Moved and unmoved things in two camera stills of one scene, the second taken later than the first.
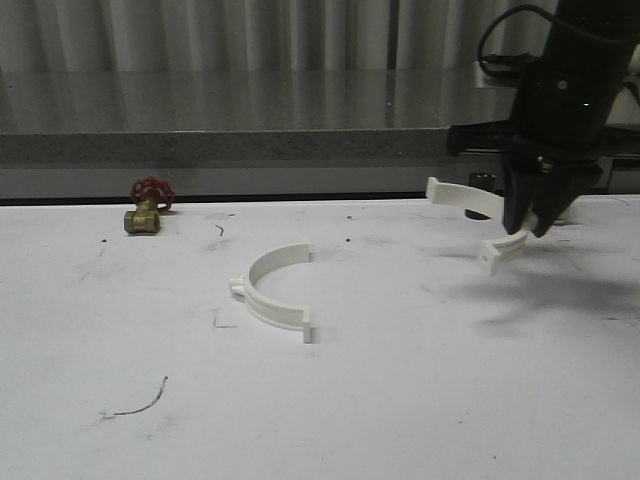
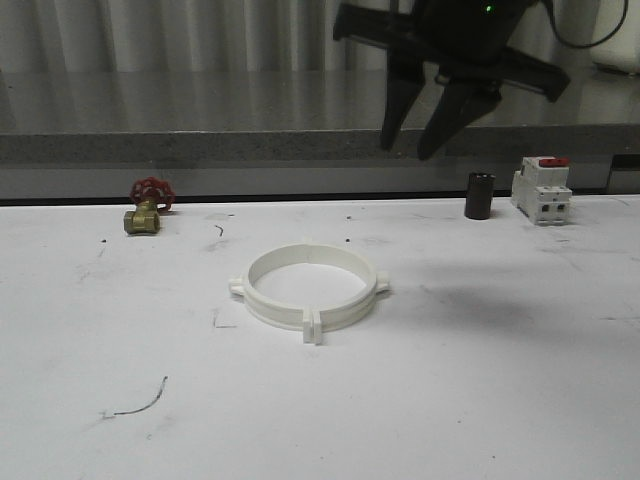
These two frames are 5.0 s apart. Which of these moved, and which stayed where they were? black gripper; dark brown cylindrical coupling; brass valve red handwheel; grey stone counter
Moved: black gripper
Stayed: brass valve red handwheel; dark brown cylindrical coupling; grey stone counter
